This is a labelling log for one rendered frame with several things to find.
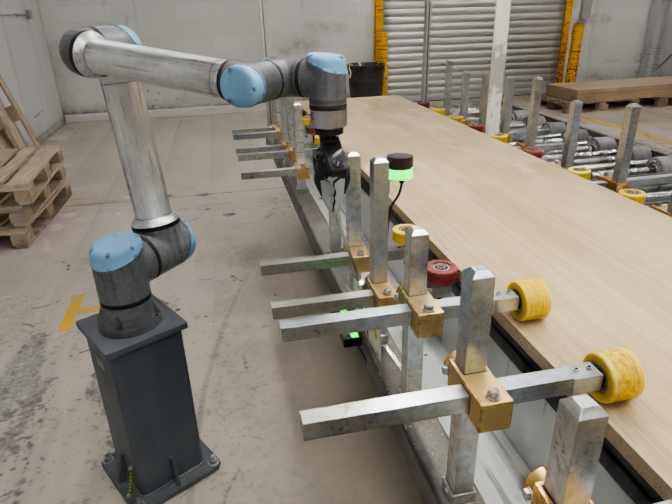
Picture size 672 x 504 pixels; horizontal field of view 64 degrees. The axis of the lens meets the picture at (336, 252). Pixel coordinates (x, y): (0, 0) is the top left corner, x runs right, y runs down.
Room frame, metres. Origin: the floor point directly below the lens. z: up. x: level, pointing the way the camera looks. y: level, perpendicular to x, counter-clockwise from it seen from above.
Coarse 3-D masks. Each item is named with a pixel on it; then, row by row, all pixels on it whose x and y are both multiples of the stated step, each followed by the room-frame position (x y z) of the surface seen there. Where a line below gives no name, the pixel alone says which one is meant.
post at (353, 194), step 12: (348, 156) 1.40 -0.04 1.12; (360, 156) 1.41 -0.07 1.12; (360, 168) 1.41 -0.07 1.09; (360, 180) 1.41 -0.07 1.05; (348, 192) 1.40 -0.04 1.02; (360, 192) 1.41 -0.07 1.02; (348, 204) 1.40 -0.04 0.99; (360, 204) 1.41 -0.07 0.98; (348, 216) 1.40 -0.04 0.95; (360, 216) 1.41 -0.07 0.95; (348, 228) 1.41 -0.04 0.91; (360, 228) 1.41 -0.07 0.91; (348, 240) 1.41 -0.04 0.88; (360, 240) 1.41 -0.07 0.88; (348, 276) 1.42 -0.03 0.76; (360, 276) 1.41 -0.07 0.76
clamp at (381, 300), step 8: (368, 280) 1.18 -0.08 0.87; (368, 288) 1.17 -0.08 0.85; (376, 288) 1.13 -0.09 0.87; (384, 288) 1.13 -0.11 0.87; (392, 288) 1.13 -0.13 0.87; (376, 296) 1.10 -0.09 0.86; (384, 296) 1.09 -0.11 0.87; (392, 296) 1.09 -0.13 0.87; (376, 304) 1.10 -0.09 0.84; (384, 304) 1.09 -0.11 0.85; (392, 304) 1.09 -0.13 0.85
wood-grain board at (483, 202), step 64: (384, 128) 2.80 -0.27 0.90; (448, 128) 2.76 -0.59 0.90; (448, 192) 1.74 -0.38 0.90; (512, 192) 1.72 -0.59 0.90; (576, 192) 1.70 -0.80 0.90; (448, 256) 1.23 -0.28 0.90; (512, 256) 1.22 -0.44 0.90; (576, 256) 1.21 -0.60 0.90; (640, 256) 1.20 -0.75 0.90; (512, 320) 0.93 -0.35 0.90; (576, 320) 0.92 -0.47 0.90; (640, 320) 0.91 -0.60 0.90; (640, 448) 0.58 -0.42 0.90
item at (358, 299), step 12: (396, 288) 1.15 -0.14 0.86; (432, 288) 1.15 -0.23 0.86; (444, 288) 1.15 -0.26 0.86; (288, 300) 1.10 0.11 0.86; (300, 300) 1.10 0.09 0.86; (312, 300) 1.10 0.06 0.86; (324, 300) 1.10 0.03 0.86; (336, 300) 1.10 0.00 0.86; (348, 300) 1.11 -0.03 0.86; (360, 300) 1.11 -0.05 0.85; (372, 300) 1.12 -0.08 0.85; (276, 312) 1.07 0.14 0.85; (288, 312) 1.08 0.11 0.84; (300, 312) 1.08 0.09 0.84; (312, 312) 1.09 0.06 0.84; (324, 312) 1.09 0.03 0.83
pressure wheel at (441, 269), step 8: (432, 264) 1.18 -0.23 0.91; (440, 264) 1.17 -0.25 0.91; (448, 264) 1.18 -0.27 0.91; (432, 272) 1.14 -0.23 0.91; (440, 272) 1.13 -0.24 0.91; (448, 272) 1.13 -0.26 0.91; (456, 272) 1.14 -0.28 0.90; (432, 280) 1.14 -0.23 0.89; (440, 280) 1.13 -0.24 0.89; (448, 280) 1.13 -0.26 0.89; (456, 280) 1.15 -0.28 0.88
